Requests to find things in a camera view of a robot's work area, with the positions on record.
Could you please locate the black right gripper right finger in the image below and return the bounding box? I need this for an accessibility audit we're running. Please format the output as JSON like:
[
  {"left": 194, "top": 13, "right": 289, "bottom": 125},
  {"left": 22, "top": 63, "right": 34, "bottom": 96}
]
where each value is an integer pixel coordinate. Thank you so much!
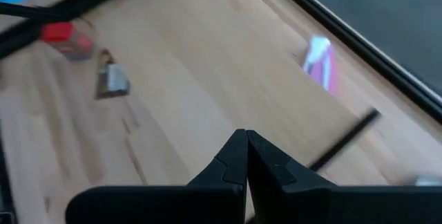
[{"left": 245, "top": 129, "right": 442, "bottom": 224}]

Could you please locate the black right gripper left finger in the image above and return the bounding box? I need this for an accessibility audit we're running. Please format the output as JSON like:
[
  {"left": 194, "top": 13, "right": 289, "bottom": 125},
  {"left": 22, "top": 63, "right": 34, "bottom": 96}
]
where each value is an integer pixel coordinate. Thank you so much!
[{"left": 65, "top": 129, "right": 249, "bottom": 224}]

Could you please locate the orange brown spice packet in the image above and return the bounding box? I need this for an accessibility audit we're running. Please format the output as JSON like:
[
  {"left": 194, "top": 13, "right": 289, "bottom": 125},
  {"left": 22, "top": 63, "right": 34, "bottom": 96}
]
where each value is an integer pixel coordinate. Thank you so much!
[{"left": 93, "top": 48, "right": 132, "bottom": 100}]

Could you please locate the pink and white box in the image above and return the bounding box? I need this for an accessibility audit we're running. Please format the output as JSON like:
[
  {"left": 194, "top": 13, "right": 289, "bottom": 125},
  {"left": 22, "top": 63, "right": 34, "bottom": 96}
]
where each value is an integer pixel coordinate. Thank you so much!
[{"left": 302, "top": 35, "right": 339, "bottom": 97}]

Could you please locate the red-lid spice container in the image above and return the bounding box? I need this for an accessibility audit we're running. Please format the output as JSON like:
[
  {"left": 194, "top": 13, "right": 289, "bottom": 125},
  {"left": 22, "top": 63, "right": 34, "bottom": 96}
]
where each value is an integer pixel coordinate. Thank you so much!
[{"left": 39, "top": 21, "right": 95, "bottom": 62}]

